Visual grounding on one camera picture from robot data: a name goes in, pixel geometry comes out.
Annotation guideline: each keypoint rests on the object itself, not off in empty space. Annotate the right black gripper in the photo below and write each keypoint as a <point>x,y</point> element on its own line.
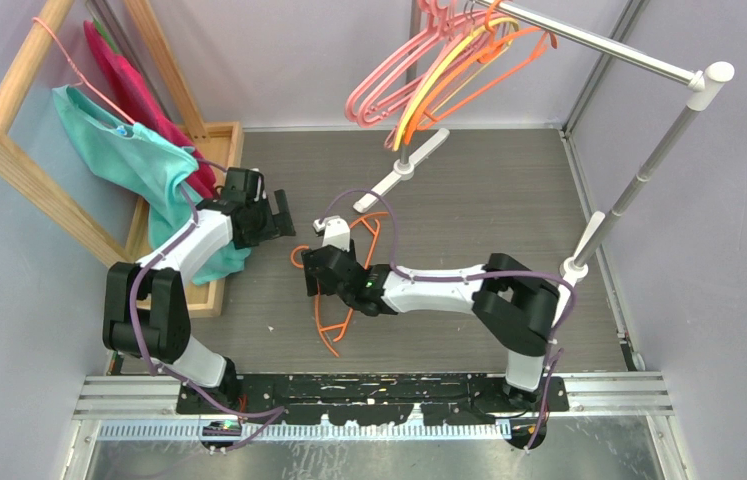
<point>313,281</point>

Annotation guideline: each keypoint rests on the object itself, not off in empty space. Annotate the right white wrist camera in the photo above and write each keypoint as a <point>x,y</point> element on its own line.
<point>334,231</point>

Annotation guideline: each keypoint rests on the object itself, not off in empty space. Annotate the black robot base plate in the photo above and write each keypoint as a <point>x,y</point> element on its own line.
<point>385,407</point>

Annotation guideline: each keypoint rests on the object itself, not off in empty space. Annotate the magenta shirt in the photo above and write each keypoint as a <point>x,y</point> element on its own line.
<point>141,99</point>

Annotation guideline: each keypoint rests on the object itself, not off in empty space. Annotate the wooden clothes rack frame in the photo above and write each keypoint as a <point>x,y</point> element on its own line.
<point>220,142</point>

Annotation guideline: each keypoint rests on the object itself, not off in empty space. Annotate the pink hanger on wooden rack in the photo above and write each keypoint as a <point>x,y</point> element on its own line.
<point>82,79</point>

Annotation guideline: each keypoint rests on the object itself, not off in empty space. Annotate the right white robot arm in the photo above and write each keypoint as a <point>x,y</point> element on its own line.
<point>519,307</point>

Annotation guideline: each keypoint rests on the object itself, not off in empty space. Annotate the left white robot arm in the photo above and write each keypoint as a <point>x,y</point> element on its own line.
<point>146,313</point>

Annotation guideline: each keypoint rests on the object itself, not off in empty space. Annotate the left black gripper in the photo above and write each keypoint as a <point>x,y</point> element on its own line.
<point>249,240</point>

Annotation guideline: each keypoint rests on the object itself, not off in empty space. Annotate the teal mesh shirt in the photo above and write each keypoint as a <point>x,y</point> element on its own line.
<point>136,158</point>

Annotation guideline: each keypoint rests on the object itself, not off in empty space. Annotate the metal clothes rail stand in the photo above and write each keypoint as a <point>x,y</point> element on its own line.
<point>704,85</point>

